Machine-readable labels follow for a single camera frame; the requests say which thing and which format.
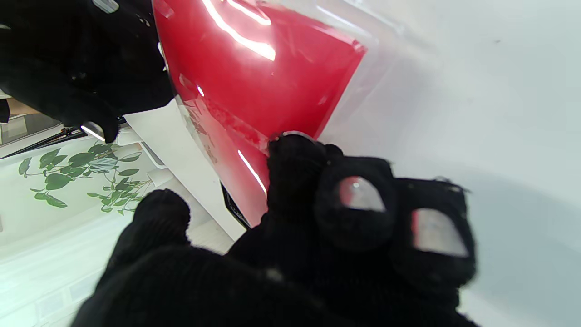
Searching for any red container lid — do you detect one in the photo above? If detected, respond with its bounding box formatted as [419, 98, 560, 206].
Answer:
[152, 0, 411, 228]

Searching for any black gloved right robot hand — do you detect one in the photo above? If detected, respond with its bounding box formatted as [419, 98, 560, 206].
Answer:
[0, 0, 175, 144]

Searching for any printed room scene backdrop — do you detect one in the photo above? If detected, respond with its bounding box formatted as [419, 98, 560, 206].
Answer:
[0, 98, 248, 327]

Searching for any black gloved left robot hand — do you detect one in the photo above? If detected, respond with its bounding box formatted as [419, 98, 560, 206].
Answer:
[70, 132, 482, 327]

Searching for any black equipment piece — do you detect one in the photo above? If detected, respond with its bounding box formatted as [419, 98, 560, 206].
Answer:
[0, 127, 89, 160]

